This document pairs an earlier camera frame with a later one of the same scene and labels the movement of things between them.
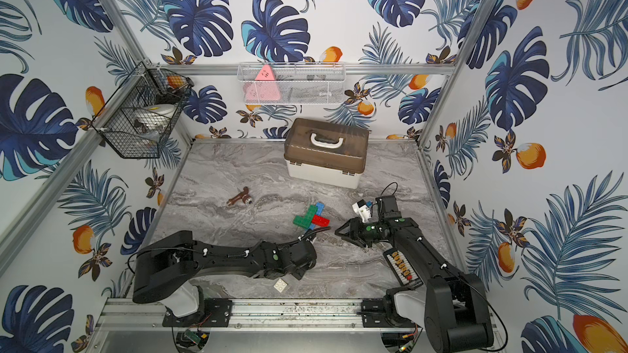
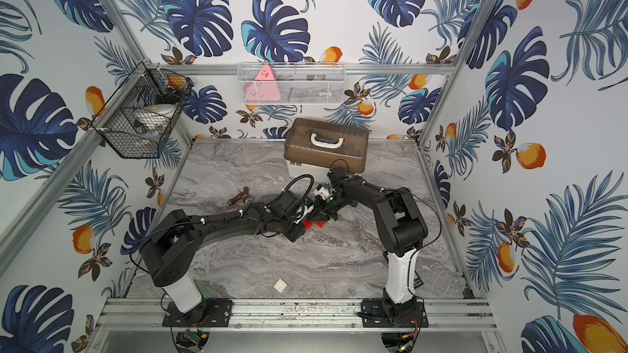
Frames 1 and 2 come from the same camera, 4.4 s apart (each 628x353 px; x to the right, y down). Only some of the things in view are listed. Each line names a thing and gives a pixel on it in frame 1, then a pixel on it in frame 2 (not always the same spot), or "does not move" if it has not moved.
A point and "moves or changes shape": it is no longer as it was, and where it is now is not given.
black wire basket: x=139 y=115 does not move
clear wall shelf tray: x=293 y=83 does not move
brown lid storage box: x=325 y=153 does not move
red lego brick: x=320 y=221 moves or changes shape
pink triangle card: x=263 y=87 does not move
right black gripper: x=356 y=229 to x=320 y=214
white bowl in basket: x=154 y=115 does not move
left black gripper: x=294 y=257 to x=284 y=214
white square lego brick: x=280 y=285 does not move
